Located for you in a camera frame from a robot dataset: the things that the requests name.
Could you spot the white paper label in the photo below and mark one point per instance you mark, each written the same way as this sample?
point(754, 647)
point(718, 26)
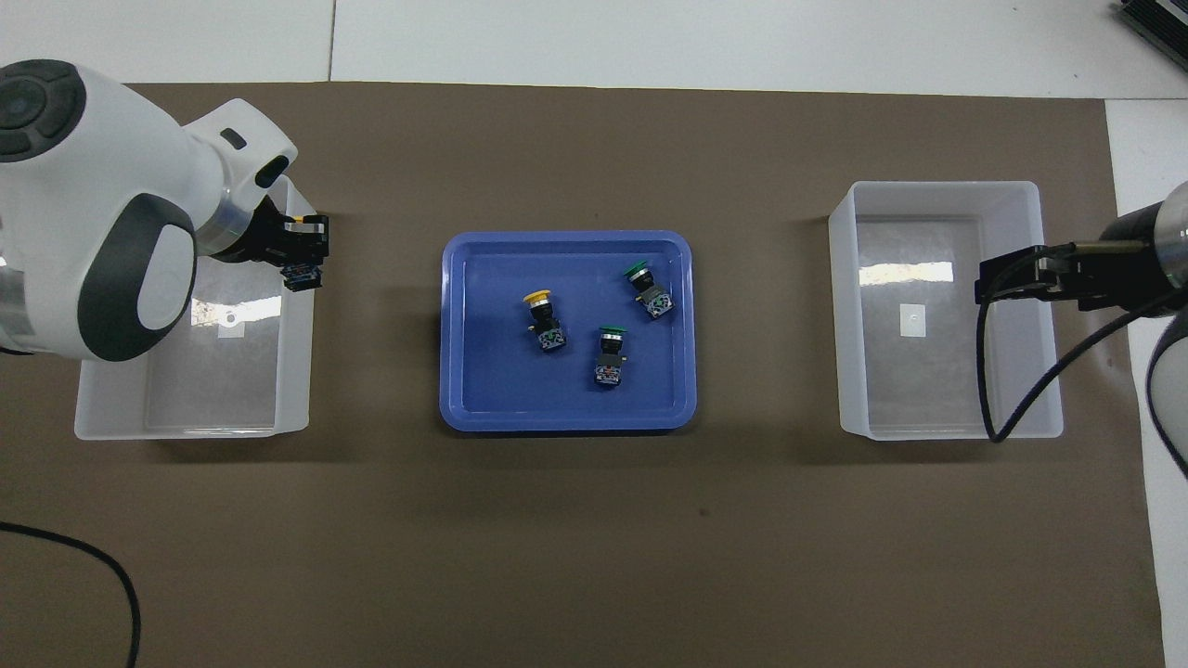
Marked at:
point(230, 327)
point(913, 320)

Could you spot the brown paper table mat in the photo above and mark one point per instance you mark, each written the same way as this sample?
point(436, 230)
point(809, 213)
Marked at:
point(594, 538)

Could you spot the blue plastic tray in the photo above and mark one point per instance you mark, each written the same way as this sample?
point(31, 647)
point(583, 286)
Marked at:
point(557, 408)

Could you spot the translucent white plastic box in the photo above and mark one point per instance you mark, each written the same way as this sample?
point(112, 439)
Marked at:
point(288, 390)
point(849, 408)

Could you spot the yellow push button switch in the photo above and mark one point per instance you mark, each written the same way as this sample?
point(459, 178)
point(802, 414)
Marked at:
point(302, 278)
point(545, 329)

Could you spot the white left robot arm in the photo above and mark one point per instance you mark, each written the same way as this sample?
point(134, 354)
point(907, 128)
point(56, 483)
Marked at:
point(93, 186)

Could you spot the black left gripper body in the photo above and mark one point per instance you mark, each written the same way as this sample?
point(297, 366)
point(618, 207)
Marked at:
point(260, 232)

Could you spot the black finned metal device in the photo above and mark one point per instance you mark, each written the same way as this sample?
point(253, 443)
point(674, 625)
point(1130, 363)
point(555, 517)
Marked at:
point(1160, 19)

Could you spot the green push button switch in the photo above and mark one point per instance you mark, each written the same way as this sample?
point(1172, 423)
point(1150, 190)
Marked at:
point(610, 357)
point(652, 295)

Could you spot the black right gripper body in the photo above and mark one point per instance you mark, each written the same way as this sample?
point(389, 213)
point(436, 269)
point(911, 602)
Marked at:
point(1125, 269)

